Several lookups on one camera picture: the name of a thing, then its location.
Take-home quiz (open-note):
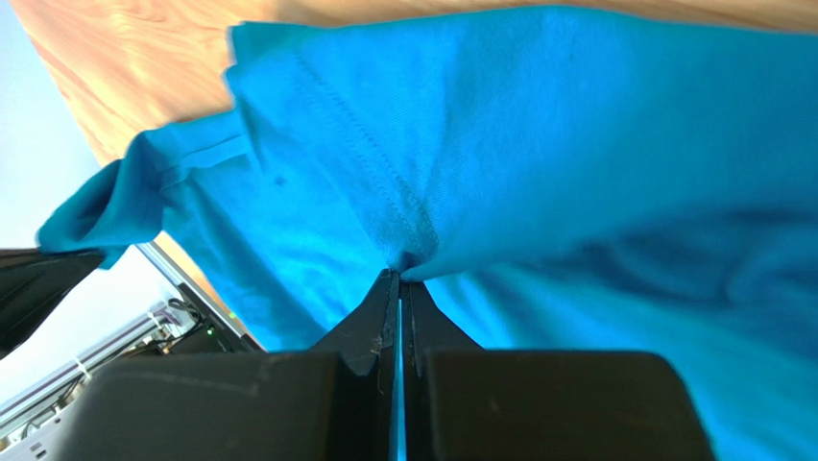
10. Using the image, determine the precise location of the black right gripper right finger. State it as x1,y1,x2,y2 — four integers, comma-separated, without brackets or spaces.
400,281,482,460

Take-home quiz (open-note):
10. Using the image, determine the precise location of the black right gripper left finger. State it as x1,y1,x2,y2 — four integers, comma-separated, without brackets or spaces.
309,270,399,460

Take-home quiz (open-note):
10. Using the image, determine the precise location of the blue t shirt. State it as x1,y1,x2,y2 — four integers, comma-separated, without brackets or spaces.
37,7,817,460

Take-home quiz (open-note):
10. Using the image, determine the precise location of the aluminium frame rail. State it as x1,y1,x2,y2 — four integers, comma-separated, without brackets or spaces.
1,243,257,460

